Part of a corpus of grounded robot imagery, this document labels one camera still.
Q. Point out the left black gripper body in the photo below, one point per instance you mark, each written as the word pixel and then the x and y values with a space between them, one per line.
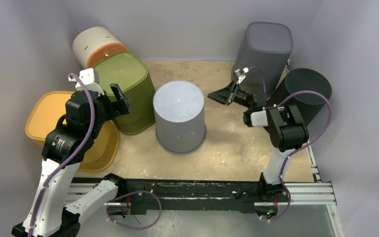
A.
pixel 107 111

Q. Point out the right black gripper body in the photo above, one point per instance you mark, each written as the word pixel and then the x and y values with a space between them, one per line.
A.
pixel 239 96

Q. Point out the yellow mesh basket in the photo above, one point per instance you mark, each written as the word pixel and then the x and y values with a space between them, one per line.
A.
pixel 44 116

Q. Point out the green mesh basket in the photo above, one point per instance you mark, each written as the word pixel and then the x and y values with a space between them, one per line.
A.
pixel 133 78

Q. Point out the grey bin with black liner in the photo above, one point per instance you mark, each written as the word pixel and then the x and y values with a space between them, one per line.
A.
pixel 180 117

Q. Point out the grey mesh basket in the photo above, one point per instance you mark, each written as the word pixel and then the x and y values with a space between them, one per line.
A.
pixel 265 50

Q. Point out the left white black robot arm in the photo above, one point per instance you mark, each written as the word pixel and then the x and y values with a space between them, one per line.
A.
pixel 64 150

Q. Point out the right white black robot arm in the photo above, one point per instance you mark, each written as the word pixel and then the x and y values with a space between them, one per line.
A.
pixel 285 125

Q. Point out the white orange cylindrical container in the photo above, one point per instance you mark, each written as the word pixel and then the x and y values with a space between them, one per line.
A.
pixel 95 44

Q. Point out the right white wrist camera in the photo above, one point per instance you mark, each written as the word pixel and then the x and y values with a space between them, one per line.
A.
pixel 241 74

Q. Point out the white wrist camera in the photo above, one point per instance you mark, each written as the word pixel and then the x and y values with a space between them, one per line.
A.
pixel 241 74
pixel 89 77

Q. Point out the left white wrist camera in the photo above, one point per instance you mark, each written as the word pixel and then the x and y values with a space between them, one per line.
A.
pixel 89 77

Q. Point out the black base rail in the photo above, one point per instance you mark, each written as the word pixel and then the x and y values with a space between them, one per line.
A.
pixel 196 195

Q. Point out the aluminium table frame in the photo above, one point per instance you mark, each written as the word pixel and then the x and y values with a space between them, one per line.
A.
pixel 298 193

